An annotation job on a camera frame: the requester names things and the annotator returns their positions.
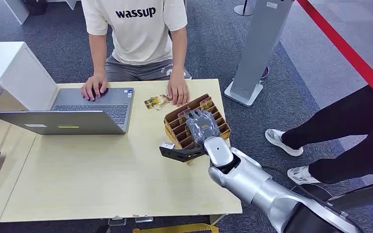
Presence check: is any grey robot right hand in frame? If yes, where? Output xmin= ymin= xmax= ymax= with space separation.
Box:
xmin=185 ymin=109 xmax=221 ymax=146

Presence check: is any person's right hand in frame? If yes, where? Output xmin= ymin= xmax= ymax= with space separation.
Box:
xmin=80 ymin=74 xmax=109 ymax=102

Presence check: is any person's left hand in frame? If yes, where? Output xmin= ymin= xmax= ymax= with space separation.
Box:
xmin=167 ymin=77 xmax=191 ymax=107

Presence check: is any brown cardboard card holder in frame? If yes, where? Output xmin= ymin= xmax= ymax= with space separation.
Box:
xmin=163 ymin=93 xmax=232 ymax=152

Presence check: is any seated person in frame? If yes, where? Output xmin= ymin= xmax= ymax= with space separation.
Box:
xmin=81 ymin=0 xmax=193 ymax=107

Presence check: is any standing person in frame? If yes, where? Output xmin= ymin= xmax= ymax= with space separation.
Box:
xmin=281 ymin=72 xmax=373 ymax=185

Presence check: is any grey laptop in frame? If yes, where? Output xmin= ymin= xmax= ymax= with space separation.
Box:
xmin=0 ymin=87 xmax=135 ymax=136

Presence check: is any white sneaker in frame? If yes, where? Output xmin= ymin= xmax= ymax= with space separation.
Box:
xmin=264 ymin=128 xmax=304 ymax=158
xmin=286 ymin=166 xmax=321 ymax=186

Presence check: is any white cabinet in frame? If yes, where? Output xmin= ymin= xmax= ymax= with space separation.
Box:
xmin=0 ymin=41 xmax=58 ymax=112

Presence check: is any grey kiosk stand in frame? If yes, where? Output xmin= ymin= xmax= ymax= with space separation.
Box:
xmin=223 ymin=0 xmax=295 ymax=108

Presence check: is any black bin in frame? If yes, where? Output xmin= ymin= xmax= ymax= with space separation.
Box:
xmin=23 ymin=0 xmax=49 ymax=17

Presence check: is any grey stanchion base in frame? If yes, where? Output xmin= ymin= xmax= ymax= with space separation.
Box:
xmin=233 ymin=0 xmax=255 ymax=17

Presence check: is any white furniture leg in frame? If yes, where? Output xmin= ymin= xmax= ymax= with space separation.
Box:
xmin=3 ymin=0 xmax=31 ymax=25

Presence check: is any red barrier belt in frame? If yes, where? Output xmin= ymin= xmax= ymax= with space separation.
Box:
xmin=296 ymin=0 xmax=373 ymax=112

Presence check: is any dark grey robot body panel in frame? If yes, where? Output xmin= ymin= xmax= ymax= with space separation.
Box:
xmin=326 ymin=178 xmax=373 ymax=212

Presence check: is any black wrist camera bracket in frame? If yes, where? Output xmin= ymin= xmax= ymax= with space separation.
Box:
xmin=159 ymin=144 xmax=207 ymax=164

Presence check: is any yellow strap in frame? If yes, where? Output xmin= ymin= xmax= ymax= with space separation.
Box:
xmin=132 ymin=223 xmax=220 ymax=233

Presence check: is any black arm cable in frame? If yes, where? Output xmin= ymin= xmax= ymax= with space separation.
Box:
xmin=261 ymin=166 xmax=365 ymax=233

